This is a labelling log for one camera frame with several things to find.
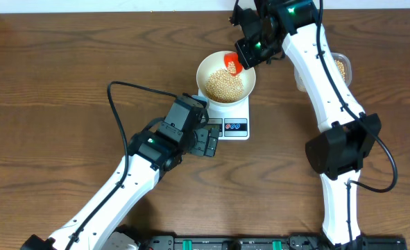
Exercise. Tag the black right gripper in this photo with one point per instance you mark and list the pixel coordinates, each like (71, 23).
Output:
(247, 59)

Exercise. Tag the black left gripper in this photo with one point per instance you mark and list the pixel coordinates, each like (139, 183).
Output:
(202, 135)

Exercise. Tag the red measuring scoop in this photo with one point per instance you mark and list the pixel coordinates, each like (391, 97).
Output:
(232, 63)

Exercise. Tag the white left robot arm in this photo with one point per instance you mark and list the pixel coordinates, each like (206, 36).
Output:
(149, 155)

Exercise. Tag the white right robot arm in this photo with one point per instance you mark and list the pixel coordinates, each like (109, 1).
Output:
(294, 29)

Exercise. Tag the white digital kitchen scale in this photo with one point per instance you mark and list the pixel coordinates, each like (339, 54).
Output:
(233, 121)

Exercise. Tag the soybeans in bowl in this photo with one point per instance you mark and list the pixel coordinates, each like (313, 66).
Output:
(223, 87)

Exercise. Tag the cream bowl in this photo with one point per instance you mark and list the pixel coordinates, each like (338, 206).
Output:
(214, 62)

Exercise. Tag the clear plastic bean container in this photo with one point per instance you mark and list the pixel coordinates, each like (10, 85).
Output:
(344, 67)

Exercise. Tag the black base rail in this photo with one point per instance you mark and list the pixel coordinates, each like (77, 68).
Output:
(295, 241)

